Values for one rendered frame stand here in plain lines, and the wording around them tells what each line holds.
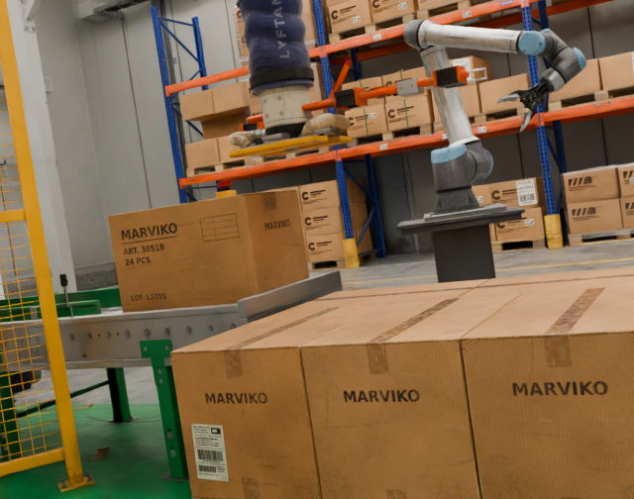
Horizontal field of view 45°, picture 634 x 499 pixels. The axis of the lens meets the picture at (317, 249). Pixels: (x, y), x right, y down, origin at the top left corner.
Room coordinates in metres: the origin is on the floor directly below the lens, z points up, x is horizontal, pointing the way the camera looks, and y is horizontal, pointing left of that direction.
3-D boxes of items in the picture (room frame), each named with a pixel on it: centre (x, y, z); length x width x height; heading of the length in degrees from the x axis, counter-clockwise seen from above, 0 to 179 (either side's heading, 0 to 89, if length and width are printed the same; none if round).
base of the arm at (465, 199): (3.26, -0.61, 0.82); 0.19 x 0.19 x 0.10
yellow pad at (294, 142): (2.64, 0.08, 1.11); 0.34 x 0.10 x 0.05; 61
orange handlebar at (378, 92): (2.73, -0.19, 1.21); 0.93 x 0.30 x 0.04; 61
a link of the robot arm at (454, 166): (3.27, -0.61, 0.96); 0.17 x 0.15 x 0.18; 141
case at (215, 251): (2.94, 0.40, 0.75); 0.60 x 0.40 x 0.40; 64
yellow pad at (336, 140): (2.80, -0.01, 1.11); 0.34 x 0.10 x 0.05; 61
